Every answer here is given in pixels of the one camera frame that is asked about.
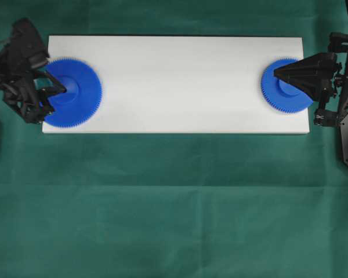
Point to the small blue gear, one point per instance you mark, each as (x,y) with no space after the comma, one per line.
(280,95)

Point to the large blue gear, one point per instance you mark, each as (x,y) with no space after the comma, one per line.
(83,94)

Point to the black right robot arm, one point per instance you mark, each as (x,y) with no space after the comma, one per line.
(340,103)

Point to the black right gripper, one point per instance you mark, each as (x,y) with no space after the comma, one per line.
(317,77)

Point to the white rectangular board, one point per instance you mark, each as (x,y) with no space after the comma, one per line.
(181,84)

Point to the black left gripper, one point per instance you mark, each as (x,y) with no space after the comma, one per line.
(26,89)

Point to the green table cloth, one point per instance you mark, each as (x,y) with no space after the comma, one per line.
(161,205)

